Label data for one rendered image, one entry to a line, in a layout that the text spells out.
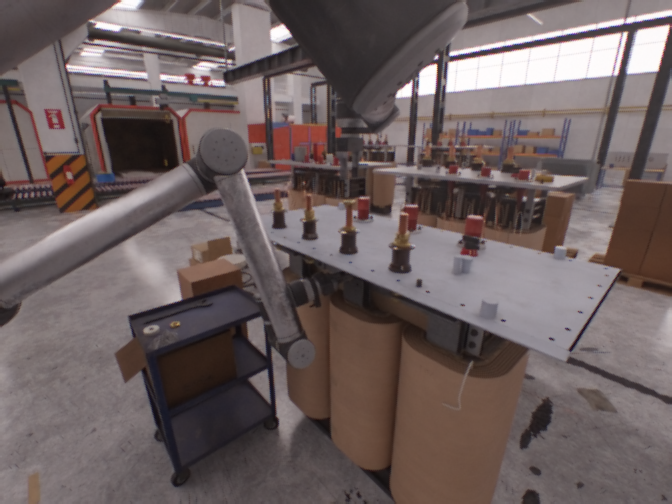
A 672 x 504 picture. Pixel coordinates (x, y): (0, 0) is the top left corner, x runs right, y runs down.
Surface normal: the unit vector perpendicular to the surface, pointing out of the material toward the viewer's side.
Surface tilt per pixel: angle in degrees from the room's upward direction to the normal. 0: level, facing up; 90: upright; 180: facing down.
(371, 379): 90
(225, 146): 74
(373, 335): 90
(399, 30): 89
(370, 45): 103
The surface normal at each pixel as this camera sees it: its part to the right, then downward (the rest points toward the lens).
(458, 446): -0.29, 0.32
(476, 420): 0.00, 0.33
